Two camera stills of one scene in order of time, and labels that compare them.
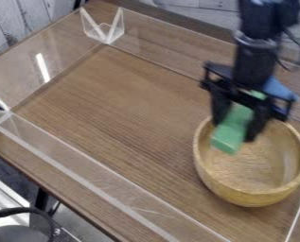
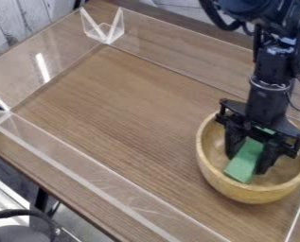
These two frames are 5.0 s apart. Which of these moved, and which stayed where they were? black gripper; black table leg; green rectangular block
Moved: black gripper; green rectangular block
Stayed: black table leg
